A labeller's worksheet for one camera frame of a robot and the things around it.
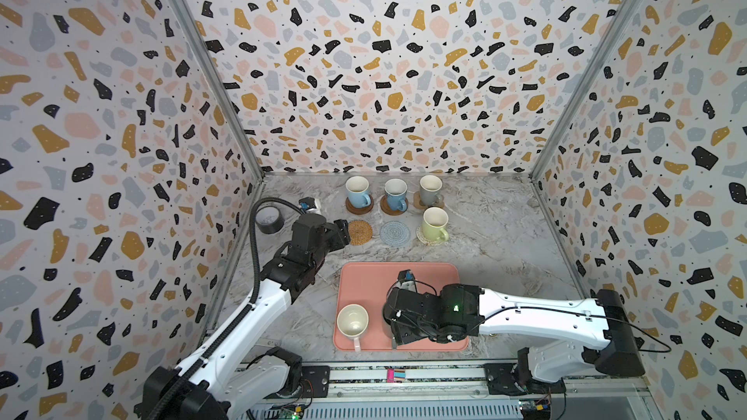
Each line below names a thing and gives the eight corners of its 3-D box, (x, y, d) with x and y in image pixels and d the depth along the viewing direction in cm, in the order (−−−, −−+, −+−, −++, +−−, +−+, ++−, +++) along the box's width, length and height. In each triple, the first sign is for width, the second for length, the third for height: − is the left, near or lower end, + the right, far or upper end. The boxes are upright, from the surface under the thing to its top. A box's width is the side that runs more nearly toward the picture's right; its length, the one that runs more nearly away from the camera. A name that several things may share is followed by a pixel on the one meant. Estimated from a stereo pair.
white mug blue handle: (346, 213, 110) (343, 195, 102) (349, 194, 117) (346, 175, 109) (370, 214, 110) (369, 195, 102) (371, 194, 117) (370, 175, 109)
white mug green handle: (422, 249, 101) (425, 232, 93) (420, 224, 108) (423, 206, 100) (445, 249, 101) (451, 232, 93) (442, 224, 108) (447, 206, 100)
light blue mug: (384, 219, 109) (384, 201, 101) (384, 196, 116) (384, 178, 108) (406, 219, 109) (408, 201, 101) (405, 196, 117) (407, 178, 109)
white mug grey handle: (419, 211, 112) (421, 193, 104) (417, 192, 118) (420, 174, 110) (440, 211, 112) (444, 193, 104) (437, 192, 118) (441, 174, 110)
